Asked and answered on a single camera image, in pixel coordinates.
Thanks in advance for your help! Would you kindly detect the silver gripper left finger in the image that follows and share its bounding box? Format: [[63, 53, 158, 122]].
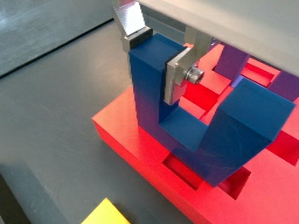
[[113, 0, 153, 53]]

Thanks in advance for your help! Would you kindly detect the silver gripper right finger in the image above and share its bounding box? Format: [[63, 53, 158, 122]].
[[162, 26, 212, 105]]

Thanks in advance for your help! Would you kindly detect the blue U-shaped block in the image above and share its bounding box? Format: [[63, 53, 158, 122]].
[[128, 34, 294, 186]]

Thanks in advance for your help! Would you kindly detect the purple U-shaped block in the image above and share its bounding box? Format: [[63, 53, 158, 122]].
[[213, 45, 299, 102]]

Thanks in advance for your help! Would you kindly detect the red base block with slots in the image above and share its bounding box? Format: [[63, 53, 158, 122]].
[[90, 43, 299, 224]]

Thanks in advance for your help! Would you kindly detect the yellow long bar block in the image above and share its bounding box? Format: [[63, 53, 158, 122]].
[[79, 198, 130, 224]]

